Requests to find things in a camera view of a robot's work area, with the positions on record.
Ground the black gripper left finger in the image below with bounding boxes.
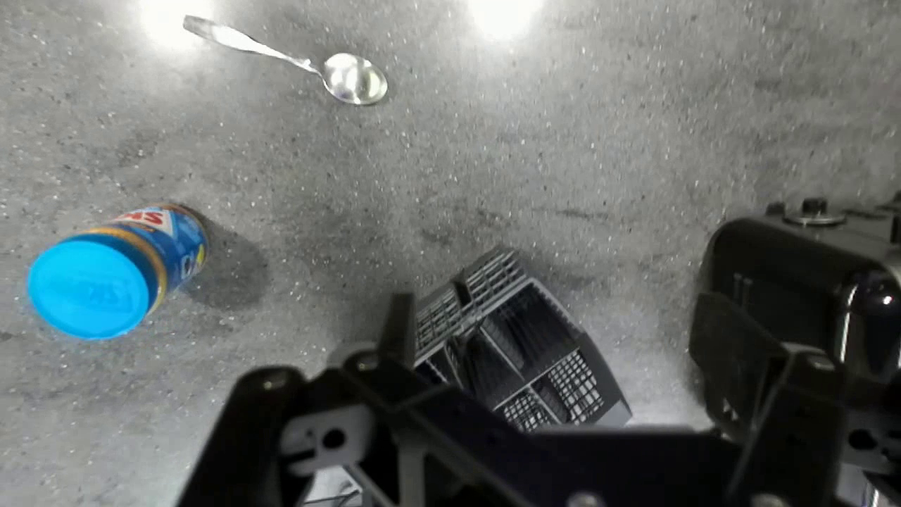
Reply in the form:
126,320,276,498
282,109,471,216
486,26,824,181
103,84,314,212
178,289,528,507

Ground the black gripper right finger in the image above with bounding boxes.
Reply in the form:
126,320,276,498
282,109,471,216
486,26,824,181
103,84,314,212
687,289,852,507

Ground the grey plastic cutlery holder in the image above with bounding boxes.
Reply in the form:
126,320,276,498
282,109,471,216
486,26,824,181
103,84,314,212
409,244,637,434

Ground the silver four-slot toaster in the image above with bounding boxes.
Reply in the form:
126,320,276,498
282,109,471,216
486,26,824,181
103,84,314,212
702,191,901,378

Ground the blue-lidded peanut butter jar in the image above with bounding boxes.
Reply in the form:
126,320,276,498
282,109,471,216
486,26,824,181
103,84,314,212
24,199,212,344

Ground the silver metal spoon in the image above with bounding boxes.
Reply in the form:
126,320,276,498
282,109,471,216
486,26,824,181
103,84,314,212
179,10,390,109

